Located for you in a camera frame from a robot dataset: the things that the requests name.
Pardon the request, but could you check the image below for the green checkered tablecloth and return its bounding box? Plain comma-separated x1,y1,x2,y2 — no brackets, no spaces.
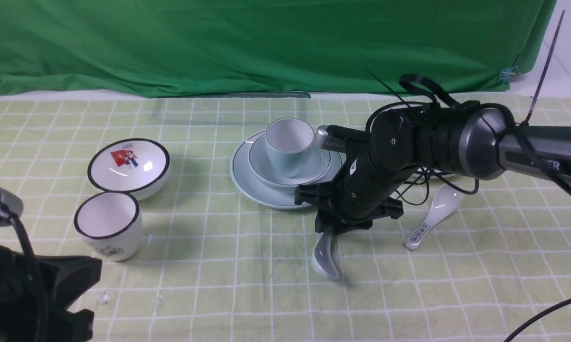
0,98,571,342

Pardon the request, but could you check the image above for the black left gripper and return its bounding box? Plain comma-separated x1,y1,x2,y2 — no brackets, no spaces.
0,245,103,342

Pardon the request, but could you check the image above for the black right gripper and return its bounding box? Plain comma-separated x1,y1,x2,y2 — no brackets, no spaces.
295,153,417,264

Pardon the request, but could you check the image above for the blue binder clip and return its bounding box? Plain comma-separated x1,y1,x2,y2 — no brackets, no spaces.
498,66,521,85

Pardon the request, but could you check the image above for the light blue spoon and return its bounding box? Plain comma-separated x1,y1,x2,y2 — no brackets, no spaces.
312,228,341,281

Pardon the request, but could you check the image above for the light blue cup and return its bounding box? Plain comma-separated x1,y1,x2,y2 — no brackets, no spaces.
265,117,314,175

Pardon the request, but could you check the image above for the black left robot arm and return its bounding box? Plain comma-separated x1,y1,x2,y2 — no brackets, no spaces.
0,188,103,342

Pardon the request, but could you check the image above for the green backdrop cloth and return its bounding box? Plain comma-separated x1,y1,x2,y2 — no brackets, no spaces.
0,0,556,97

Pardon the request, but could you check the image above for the white cup with bicycle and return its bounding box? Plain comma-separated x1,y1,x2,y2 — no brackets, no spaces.
74,192,143,262

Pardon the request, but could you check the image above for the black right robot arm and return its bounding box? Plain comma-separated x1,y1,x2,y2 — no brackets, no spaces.
294,100,571,236

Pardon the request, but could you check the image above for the light blue bowl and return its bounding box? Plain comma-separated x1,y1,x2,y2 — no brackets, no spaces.
248,131,332,190

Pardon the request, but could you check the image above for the black cable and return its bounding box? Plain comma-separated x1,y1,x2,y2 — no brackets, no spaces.
503,291,571,342

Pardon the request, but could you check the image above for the light blue plate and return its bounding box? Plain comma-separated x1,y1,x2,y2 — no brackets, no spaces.
230,131,343,210

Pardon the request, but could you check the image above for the white plate with picture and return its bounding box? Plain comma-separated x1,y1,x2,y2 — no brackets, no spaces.
365,101,454,185

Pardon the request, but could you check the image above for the white spoon with print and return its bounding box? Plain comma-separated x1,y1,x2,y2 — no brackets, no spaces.
404,185,465,251

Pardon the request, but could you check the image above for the white bowl with picture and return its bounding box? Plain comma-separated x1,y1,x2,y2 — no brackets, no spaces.
86,138,172,200

